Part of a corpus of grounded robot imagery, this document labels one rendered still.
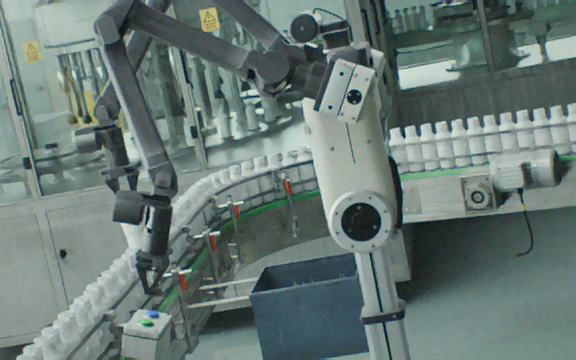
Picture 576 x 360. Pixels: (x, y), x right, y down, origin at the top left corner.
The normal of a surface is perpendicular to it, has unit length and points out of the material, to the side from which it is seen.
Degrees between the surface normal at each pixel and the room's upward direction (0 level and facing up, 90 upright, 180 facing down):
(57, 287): 90
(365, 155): 101
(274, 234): 90
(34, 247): 90
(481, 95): 90
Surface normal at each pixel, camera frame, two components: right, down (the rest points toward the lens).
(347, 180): -0.08, 0.36
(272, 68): 0.05, -0.29
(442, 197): -0.42, 0.23
